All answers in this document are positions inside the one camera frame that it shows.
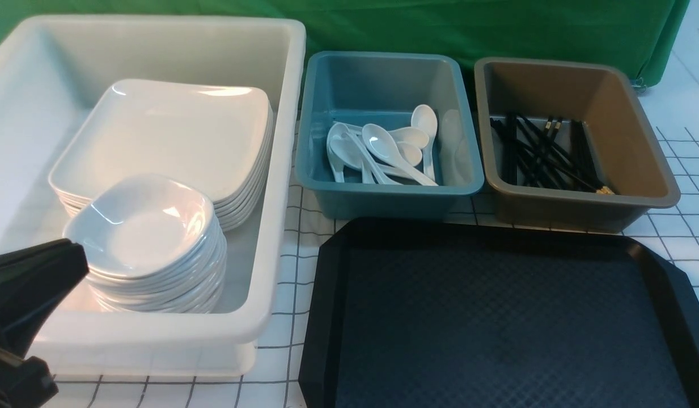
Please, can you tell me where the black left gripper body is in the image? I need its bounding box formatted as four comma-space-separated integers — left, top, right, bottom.
0, 322, 59, 407

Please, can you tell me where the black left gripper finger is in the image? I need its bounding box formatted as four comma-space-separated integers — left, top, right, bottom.
0, 239, 88, 358

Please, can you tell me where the large white square plate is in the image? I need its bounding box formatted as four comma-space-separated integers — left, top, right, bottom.
48, 78, 274, 202

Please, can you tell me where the white ceramic soup spoon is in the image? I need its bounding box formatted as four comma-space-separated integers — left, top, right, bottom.
362, 124, 438, 186

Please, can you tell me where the stack of small white bowls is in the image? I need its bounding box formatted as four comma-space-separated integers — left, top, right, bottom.
62, 174, 228, 313

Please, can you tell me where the large white plastic tub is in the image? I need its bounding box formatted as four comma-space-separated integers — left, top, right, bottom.
0, 15, 306, 378

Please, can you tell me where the stack of white square plates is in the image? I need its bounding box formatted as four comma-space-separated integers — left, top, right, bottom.
48, 109, 275, 232

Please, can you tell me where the white spoon in bin far left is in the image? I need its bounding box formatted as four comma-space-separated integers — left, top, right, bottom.
326, 124, 349, 183

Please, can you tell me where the black serving tray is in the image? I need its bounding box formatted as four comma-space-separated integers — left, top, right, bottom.
298, 218, 699, 407

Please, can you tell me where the blue plastic bin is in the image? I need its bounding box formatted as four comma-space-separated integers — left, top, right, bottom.
295, 51, 485, 220

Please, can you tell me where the white spoon in bin middle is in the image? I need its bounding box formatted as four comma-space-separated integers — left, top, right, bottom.
333, 121, 430, 150

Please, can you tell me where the white spoon in bin upright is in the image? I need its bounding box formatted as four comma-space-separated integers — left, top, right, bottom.
410, 104, 438, 181

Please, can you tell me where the bundle of black chopsticks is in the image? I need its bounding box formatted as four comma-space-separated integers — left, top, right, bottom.
490, 113, 615, 196

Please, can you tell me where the brown plastic bin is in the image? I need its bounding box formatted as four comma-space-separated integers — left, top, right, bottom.
474, 57, 680, 233

